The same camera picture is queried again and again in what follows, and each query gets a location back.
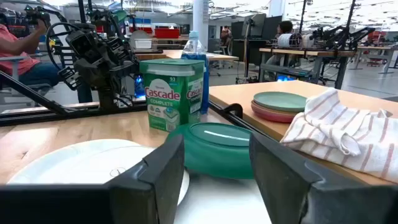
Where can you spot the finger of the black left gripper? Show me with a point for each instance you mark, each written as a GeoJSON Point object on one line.
{"type": "Point", "coordinates": [70, 78]}
{"type": "Point", "coordinates": [119, 49]}

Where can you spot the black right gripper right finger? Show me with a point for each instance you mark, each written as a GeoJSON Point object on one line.
{"type": "Point", "coordinates": [280, 193]}

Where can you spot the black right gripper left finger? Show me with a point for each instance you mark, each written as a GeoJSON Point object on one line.
{"type": "Point", "coordinates": [149, 193]}

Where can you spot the white plate with logo underside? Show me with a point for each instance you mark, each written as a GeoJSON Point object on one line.
{"type": "Point", "coordinates": [93, 168]}

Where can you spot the dark green plate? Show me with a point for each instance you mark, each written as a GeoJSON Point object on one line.
{"type": "Point", "coordinates": [214, 152]}

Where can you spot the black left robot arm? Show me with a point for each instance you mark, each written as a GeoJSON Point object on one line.
{"type": "Point", "coordinates": [105, 93]}

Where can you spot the red storage bin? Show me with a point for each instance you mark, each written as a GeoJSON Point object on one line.
{"type": "Point", "coordinates": [167, 33]}

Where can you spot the person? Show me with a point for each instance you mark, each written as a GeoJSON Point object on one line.
{"type": "Point", "coordinates": [226, 34]}
{"type": "Point", "coordinates": [12, 53]}
{"type": "Point", "coordinates": [284, 27]}

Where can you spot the blue dish soap bottle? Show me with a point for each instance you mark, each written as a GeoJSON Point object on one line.
{"type": "Point", "coordinates": [194, 46]}

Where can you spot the pink small plate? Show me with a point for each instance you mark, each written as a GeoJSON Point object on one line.
{"type": "Point", "coordinates": [270, 116]}

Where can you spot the white striped dish towel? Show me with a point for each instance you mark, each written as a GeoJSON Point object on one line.
{"type": "Point", "coordinates": [335, 130]}

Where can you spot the white building column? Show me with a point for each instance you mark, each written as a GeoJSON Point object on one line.
{"type": "Point", "coordinates": [200, 15]}

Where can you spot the light green small plate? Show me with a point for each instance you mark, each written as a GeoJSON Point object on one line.
{"type": "Point", "coordinates": [280, 101]}

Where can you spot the black table clamp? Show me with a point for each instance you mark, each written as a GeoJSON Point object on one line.
{"type": "Point", "coordinates": [234, 109]}

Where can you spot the light wooden background table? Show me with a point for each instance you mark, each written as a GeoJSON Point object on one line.
{"type": "Point", "coordinates": [217, 56]}

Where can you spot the tan wooden desk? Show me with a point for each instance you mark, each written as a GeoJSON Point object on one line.
{"type": "Point", "coordinates": [236, 93]}

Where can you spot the grey-backed computer monitor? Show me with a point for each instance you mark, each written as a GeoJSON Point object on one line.
{"type": "Point", "coordinates": [255, 23]}

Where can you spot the wooden workbench with metal legs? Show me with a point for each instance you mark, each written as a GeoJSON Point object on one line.
{"type": "Point", "coordinates": [311, 53]}

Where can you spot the black computer monitor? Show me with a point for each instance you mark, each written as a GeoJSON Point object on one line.
{"type": "Point", "coordinates": [273, 28]}

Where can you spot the black background robot arms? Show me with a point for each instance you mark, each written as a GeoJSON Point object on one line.
{"type": "Point", "coordinates": [342, 37]}

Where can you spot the black aluminium table frame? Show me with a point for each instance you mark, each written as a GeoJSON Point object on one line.
{"type": "Point", "coordinates": [62, 113]}

